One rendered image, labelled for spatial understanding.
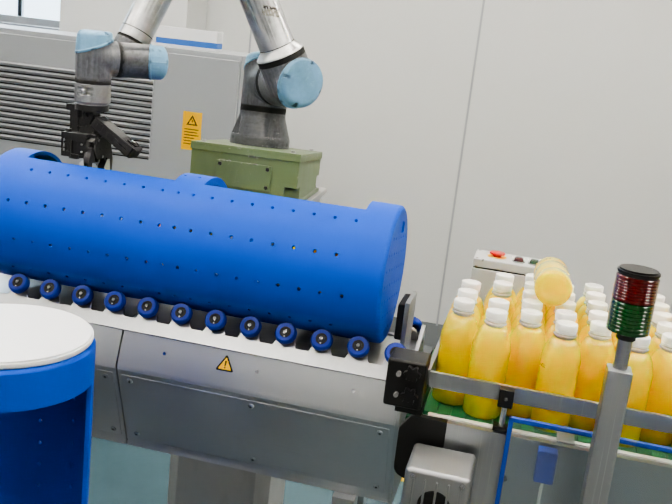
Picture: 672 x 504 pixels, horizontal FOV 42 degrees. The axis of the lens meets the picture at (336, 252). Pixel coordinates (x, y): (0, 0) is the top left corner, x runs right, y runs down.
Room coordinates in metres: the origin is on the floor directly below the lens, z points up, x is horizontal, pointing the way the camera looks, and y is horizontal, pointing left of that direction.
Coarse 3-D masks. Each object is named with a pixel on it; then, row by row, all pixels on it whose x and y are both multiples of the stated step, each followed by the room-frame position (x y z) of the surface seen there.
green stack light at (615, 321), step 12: (612, 300) 1.28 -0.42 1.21; (612, 312) 1.27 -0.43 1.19; (624, 312) 1.25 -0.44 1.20; (636, 312) 1.25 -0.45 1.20; (648, 312) 1.25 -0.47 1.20; (612, 324) 1.27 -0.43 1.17; (624, 324) 1.25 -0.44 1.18; (636, 324) 1.25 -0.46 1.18; (648, 324) 1.26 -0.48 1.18; (636, 336) 1.25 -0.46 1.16
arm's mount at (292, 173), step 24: (192, 144) 2.06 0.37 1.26; (216, 144) 2.05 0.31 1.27; (240, 144) 2.15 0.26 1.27; (192, 168) 2.06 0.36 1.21; (216, 168) 2.05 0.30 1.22; (240, 168) 2.04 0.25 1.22; (264, 168) 2.03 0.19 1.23; (288, 168) 2.02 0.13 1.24; (312, 168) 2.18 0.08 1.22; (264, 192) 2.03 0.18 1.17; (288, 192) 2.03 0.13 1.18; (312, 192) 2.20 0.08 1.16
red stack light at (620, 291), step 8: (616, 272) 1.29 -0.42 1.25; (616, 280) 1.28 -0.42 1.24; (624, 280) 1.26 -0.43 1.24; (632, 280) 1.25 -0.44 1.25; (640, 280) 1.25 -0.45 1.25; (648, 280) 1.25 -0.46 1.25; (656, 280) 1.26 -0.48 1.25; (616, 288) 1.27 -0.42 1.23; (624, 288) 1.26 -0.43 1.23; (632, 288) 1.25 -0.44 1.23; (640, 288) 1.25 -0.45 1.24; (648, 288) 1.25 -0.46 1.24; (656, 288) 1.26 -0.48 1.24; (616, 296) 1.27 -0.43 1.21; (624, 296) 1.26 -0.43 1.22; (632, 296) 1.25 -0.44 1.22; (640, 296) 1.25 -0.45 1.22; (648, 296) 1.25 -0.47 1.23; (656, 296) 1.26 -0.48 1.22; (632, 304) 1.25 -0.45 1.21; (640, 304) 1.25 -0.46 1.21; (648, 304) 1.25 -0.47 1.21
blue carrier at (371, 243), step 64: (0, 192) 1.77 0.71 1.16; (64, 192) 1.75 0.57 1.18; (128, 192) 1.74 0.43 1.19; (192, 192) 1.73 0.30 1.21; (0, 256) 1.77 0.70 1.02; (64, 256) 1.73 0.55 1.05; (128, 256) 1.69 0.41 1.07; (192, 256) 1.66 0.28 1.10; (256, 256) 1.64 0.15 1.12; (320, 256) 1.61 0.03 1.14; (384, 256) 1.60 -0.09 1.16; (320, 320) 1.63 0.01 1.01; (384, 320) 1.67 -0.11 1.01
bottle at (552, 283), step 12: (540, 264) 1.69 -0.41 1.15; (552, 264) 1.66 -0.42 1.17; (564, 264) 1.70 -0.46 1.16; (540, 276) 1.60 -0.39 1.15; (552, 276) 1.60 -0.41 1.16; (564, 276) 1.59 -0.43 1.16; (540, 288) 1.60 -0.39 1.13; (552, 288) 1.60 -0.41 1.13; (564, 288) 1.59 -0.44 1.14; (540, 300) 1.60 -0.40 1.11; (552, 300) 1.60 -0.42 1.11; (564, 300) 1.59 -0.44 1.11
